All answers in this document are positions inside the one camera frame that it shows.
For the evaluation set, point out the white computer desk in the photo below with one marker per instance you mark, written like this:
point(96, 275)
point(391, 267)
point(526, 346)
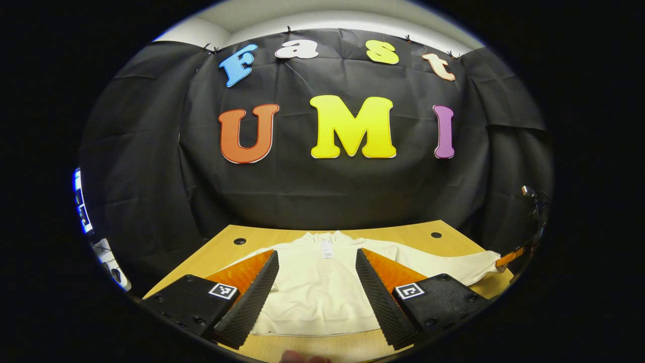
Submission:
point(108, 257)

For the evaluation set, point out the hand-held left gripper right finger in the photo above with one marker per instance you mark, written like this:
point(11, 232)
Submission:
point(383, 307)

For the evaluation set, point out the black backdrop cloth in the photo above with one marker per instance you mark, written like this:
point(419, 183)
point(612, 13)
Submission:
point(322, 191)

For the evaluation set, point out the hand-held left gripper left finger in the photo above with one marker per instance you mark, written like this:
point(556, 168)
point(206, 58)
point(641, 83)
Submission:
point(252, 307)

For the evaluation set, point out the cream sweatshirt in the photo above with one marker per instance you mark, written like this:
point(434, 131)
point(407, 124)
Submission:
point(322, 287)

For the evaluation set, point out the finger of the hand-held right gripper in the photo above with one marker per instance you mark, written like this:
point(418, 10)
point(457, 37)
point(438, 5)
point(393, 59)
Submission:
point(510, 257)

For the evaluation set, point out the computer monitor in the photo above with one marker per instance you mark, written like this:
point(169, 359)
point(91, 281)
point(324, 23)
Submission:
point(82, 201)

